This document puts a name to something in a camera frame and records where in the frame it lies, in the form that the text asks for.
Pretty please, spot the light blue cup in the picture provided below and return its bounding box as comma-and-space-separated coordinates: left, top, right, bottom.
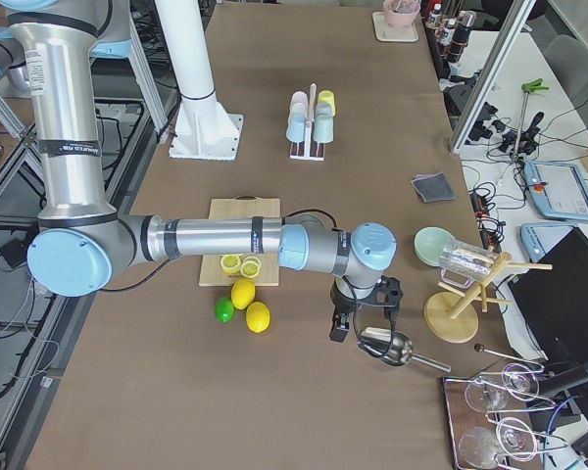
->
286, 113, 306, 144

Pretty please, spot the wooden mug tree stand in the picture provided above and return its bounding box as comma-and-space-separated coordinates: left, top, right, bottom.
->
423, 252, 553, 344

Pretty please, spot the wine glass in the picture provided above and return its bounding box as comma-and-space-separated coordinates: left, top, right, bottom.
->
465, 362, 539, 412
459, 417, 538, 469

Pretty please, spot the pink bowl with ice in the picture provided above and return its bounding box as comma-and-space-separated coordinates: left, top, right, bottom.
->
382, 0, 420, 27

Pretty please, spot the green lime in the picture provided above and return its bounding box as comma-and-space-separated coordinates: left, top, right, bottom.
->
215, 297, 235, 323

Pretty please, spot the glass mug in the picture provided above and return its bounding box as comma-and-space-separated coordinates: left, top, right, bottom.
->
439, 238, 498, 289

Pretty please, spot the wooden cutting board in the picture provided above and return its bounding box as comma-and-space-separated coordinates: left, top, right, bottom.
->
199, 198, 281, 287

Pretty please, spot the green cup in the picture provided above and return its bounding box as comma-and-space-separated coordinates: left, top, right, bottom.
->
313, 117, 334, 144

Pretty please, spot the cream plastic tray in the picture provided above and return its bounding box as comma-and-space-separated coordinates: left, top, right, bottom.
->
371, 12, 418, 43

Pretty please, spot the blue teach pendant tablet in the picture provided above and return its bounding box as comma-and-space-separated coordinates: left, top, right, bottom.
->
523, 161, 588, 222
519, 222, 577, 262

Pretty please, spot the grey folded cloth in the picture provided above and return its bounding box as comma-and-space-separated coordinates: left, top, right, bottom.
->
411, 172, 457, 204

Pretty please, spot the yellow cup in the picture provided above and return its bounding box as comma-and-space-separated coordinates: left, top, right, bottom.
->
317, 90, 336, 116

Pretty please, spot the white wire cup holder rack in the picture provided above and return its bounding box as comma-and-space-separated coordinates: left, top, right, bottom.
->
288, 83, 324, 162

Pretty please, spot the cream white cup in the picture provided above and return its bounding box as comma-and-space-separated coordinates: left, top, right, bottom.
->
288, 102, 307, 121

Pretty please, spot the metal scoop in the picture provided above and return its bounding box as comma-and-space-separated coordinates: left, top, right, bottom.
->
364, 327, 451, 373

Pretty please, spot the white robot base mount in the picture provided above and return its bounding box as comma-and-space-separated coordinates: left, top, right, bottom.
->
156, 0, 243, 162

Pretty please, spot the pink cup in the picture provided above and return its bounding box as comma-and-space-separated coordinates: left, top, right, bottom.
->
289, 91, 309, 113

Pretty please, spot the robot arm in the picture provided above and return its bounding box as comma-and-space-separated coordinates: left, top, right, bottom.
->
4, 1, 404, 364

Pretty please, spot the lemon slice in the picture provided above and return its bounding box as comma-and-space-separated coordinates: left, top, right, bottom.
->
239, 256, 262, 279
220, 254, 242, 275

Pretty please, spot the whole yellow lemon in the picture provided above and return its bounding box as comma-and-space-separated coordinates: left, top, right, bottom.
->
245, 302, 271, 333
230, 278, 256, 310

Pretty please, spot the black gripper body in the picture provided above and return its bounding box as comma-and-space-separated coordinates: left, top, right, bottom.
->
330, 275, 402, 323

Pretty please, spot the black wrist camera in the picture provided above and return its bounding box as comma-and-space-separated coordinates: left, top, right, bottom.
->
329, 309, 350, 343

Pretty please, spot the green bowl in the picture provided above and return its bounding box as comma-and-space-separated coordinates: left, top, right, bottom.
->
414, 226, 455, 267

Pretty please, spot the grey cup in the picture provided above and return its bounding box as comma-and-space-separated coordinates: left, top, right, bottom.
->
314, 102, 333, 121

